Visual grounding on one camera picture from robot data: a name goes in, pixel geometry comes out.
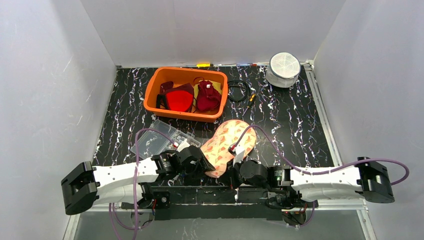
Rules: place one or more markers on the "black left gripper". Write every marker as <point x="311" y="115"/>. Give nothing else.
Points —
<point x="205" y="165"/>

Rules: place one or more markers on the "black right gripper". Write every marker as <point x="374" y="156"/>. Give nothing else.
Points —
<point x="236" y="168"/>

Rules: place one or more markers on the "peach print mesh laundry bag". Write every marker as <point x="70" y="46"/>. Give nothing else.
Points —
<point x="216" y="149"/>

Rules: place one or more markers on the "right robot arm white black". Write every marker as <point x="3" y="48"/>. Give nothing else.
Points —
<point x="366" y="179"/>

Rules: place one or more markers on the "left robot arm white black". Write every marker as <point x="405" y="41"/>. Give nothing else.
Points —
<point x="87" y="185"/>

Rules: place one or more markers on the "dark red bra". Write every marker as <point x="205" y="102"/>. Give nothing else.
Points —
<point x="202" y="104"/>

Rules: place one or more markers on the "bright red bra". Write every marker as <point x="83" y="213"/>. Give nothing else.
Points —
<point x="180" y="98"/>

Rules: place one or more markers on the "clear plastic screw organizer box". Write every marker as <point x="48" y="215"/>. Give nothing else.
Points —
<point x="153" y="149"/>

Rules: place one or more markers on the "orange black screwdriver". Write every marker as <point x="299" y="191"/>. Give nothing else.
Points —
<point x="250" y="104"/>

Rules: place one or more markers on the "orange plastic basin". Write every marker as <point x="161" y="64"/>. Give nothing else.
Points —
<point x="182" y="76"/>

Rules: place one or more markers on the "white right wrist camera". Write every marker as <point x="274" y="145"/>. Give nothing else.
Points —
<point x="238" y="152"/>

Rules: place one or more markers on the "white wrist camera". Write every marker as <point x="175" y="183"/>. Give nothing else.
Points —
<point x="184" y="144"/>
<point x="238" y="152"/>

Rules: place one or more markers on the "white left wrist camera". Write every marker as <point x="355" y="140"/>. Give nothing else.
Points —
<point x="184" y="144"/>

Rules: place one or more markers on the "yellow marker at wall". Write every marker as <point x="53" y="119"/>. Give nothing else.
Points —
<point x="204" y="65"/>

